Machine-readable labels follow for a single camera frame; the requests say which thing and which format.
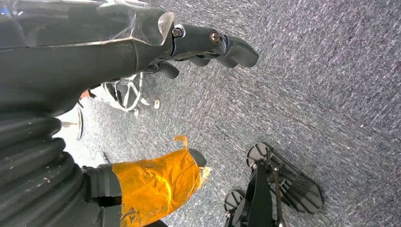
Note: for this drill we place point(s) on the white furniture base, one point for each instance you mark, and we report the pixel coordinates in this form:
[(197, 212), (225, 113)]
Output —
[(69, 147)]

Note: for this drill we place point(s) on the chrome chair base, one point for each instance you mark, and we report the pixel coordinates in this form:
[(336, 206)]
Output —
[(130, 91)]

